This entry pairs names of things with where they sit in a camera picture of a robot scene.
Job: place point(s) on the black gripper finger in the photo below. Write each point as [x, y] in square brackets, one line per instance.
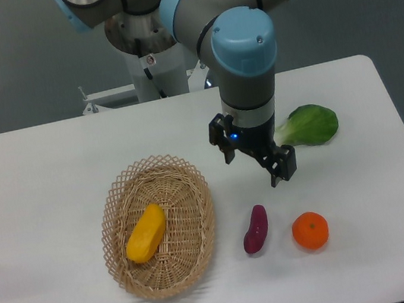
[280, 162]
[218, 136]

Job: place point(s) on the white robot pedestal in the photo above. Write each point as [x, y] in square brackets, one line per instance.
[154, 60]

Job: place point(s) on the woven wicker basket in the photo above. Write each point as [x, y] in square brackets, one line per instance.
[186, 248]

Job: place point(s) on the green leafy vegetable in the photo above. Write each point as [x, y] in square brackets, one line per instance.
[307, 125]

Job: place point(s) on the orange tangerine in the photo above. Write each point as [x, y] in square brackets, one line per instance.
[310, 230]

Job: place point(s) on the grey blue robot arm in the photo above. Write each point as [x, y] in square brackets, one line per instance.
[235, 39]

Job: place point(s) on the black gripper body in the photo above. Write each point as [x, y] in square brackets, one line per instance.
[256, 142]

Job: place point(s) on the purple sweet potato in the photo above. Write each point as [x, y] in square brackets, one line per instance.
[256, 234]

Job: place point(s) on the yellow mango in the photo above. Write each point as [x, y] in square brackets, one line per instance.
[147, 234]

